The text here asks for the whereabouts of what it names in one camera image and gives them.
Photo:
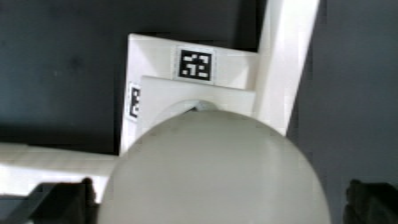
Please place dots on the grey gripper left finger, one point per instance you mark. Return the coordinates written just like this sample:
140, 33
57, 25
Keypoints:
57, 204

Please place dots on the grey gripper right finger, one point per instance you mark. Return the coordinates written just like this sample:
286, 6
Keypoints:
371, 203

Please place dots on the white lamp bulb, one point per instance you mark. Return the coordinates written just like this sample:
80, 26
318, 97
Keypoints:
213, 172

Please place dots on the white lamp base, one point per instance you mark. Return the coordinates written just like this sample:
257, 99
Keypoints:
183, 76

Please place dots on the white right fence block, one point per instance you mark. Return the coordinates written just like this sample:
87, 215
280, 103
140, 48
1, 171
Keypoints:
288, 24

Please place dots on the white front fence wall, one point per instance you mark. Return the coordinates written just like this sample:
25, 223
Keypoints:
35, 164

